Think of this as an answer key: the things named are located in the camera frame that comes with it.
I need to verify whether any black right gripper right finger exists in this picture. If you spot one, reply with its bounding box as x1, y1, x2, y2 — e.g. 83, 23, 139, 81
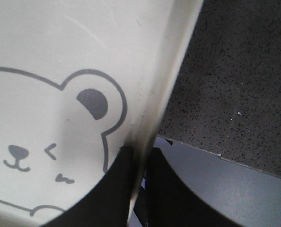
134, 148, 239, 227

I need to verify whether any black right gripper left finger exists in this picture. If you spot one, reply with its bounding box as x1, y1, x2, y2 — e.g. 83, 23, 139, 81
44, 146, 134, 227

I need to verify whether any cream bear serving tray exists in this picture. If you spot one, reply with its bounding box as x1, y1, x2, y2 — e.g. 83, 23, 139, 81
0, 0, 203, 227

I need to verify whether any grey serving countertop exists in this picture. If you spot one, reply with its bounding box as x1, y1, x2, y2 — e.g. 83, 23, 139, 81
158, 0, 281, 178

